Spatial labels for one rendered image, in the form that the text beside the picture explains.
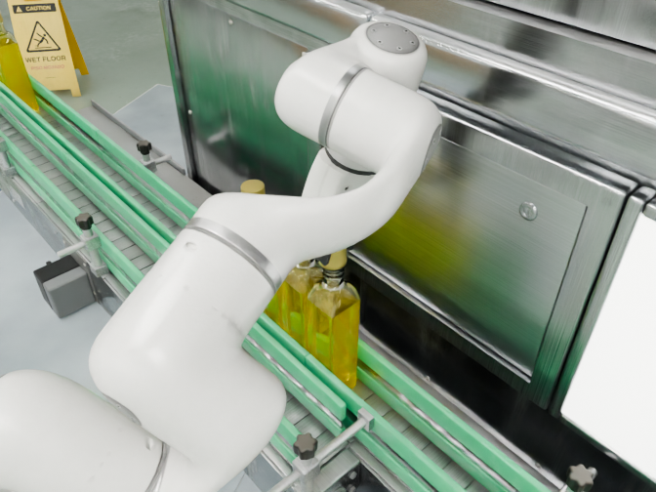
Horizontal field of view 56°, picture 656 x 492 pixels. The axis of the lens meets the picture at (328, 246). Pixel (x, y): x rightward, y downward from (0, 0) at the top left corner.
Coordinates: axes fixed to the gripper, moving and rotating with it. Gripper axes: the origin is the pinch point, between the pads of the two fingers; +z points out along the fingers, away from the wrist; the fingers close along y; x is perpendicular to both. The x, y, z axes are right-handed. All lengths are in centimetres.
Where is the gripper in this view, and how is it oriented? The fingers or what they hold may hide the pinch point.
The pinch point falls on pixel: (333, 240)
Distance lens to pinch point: 76.4
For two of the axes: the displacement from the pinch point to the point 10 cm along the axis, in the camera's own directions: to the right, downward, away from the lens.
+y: -7.3, 4.3, -5.3
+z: -1.8, 6.3, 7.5
